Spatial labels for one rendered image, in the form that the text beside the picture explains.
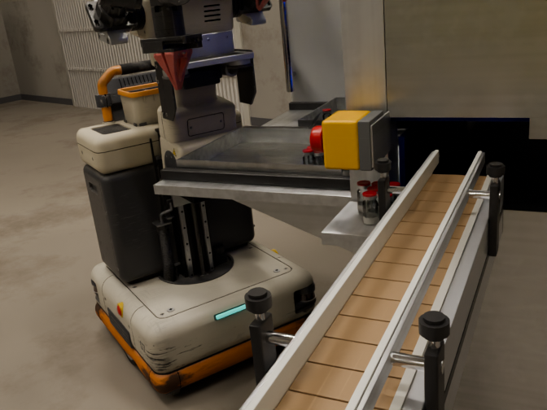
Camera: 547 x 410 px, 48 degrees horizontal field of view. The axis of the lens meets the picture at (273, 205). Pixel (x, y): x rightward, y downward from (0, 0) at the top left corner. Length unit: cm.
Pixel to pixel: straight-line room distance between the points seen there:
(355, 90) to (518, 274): 37
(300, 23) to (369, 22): 113
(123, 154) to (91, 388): 80
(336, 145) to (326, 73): 118
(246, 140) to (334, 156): 56
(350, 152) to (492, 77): 22
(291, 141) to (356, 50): 47
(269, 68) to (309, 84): 336
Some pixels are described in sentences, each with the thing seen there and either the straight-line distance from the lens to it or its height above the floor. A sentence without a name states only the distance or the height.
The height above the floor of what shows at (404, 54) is 111.
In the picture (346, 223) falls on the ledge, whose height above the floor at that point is 88.
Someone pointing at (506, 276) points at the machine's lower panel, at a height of 77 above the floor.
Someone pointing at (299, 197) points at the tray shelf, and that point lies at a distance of 105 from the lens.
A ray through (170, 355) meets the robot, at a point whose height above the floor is 19.
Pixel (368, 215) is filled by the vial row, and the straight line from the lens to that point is 89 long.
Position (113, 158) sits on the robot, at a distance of 204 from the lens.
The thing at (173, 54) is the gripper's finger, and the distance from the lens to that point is 117.
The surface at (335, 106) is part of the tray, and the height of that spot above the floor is 89.
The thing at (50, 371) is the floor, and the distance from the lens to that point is 240.
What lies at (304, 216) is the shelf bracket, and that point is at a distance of 116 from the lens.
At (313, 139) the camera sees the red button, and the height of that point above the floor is 100.
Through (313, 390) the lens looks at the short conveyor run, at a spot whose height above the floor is 93.
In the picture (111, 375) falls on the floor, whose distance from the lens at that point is 228.
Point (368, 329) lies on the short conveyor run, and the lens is 55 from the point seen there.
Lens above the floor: 122
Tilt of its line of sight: 20 degrees down
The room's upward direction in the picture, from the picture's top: 6 degrees counter-clockwise
